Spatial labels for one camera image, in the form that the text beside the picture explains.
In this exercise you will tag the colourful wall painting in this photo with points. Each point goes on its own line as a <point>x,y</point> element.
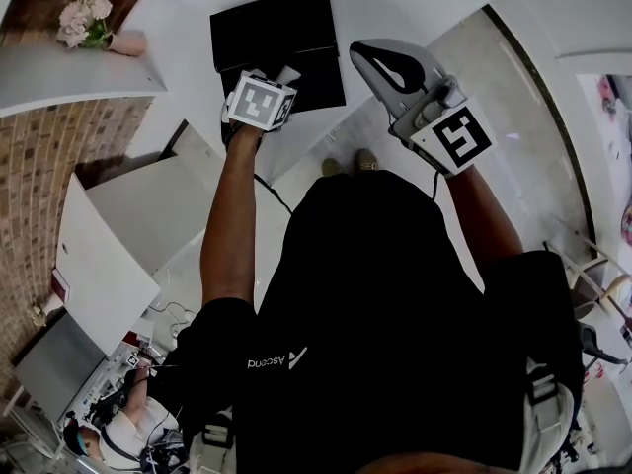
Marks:
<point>609,116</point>

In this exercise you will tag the pink vase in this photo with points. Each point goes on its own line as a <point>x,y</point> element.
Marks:
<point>129,42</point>

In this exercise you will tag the white cabinet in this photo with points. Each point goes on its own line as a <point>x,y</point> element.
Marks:
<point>108,255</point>

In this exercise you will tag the person's olive shoe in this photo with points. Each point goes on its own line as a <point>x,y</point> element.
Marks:
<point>367,159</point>
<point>331,167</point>

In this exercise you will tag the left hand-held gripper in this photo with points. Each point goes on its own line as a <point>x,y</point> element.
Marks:
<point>257,101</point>

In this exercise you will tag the person's black shirt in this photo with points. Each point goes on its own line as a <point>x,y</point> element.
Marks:
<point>375,314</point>

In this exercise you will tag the person's left forearm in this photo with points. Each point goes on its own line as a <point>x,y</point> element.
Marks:
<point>229,215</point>

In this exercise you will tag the grey flat panel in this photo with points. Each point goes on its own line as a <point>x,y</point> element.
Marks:
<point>59,363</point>

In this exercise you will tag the person's right forearm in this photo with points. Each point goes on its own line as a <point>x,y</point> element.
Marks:
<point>481,215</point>

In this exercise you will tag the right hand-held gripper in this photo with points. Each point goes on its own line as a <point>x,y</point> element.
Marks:
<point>456,138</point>

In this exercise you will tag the dark red small box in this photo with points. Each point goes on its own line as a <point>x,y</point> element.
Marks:
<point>60,288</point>

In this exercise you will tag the black box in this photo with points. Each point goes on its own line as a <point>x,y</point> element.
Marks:
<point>276,23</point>

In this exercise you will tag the wooden chair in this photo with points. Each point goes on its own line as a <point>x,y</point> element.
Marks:
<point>592,274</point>

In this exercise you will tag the white curved shelf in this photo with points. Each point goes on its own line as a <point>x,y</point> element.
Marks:
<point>74,74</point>

